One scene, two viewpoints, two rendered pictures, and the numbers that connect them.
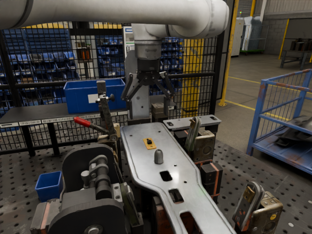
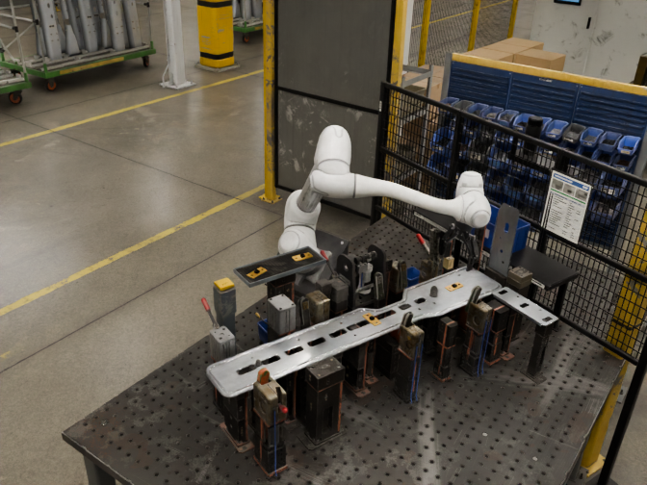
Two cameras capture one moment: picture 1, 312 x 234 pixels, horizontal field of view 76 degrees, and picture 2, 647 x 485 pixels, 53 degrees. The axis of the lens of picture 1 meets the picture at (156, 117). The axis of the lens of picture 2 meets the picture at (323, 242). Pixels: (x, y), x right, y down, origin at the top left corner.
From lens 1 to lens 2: 2.48 m
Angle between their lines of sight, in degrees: 63
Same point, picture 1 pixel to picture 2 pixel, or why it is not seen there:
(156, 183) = (409, 297)
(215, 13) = (466, 214)
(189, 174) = (428, 310)
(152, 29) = not seen: hidden behind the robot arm
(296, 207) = (514, 444)
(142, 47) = not seen: hidden behind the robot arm
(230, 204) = (479, 393)
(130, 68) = (501, 218)
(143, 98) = (505, 254)
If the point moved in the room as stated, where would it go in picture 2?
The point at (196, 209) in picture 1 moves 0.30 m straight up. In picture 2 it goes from (399, 315) to (405, 251)
